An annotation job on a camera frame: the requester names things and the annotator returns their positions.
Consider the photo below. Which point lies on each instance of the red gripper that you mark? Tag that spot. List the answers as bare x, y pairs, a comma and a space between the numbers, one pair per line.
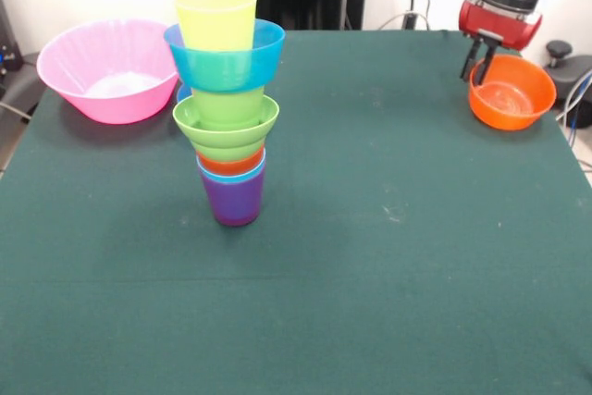
504, 27

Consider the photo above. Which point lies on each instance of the orange bowl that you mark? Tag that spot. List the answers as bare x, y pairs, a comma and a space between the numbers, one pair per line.
509, 119

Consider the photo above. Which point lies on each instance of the blue bowl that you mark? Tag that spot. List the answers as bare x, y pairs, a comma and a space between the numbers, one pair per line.
182, 93
222, 71

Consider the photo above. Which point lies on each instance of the green bowl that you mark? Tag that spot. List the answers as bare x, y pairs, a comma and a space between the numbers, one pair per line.
226, 140

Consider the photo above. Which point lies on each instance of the yellow-green cup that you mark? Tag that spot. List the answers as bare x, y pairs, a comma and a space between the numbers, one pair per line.
217, 25

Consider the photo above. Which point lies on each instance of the orange cup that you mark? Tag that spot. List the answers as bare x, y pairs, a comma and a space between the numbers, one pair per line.
226, 166

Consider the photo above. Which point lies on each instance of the blue cup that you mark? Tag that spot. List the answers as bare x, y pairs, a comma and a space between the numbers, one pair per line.
231, 177

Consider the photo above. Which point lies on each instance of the purple cup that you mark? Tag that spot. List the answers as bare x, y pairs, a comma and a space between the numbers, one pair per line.
233, 201

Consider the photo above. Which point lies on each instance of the black plug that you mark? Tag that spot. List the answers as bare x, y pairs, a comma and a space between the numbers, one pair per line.
410, 20

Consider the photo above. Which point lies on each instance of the black office chair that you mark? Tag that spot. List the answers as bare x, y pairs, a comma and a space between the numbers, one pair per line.
571, 73

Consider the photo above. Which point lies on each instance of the dark green table cloth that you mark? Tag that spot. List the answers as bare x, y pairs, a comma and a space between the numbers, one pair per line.
296, 298

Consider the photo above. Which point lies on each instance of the large pink bowl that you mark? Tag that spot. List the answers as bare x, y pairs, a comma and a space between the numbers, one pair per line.
69, 71

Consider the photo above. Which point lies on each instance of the black device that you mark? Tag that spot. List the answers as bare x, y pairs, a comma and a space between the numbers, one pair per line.
9, 57

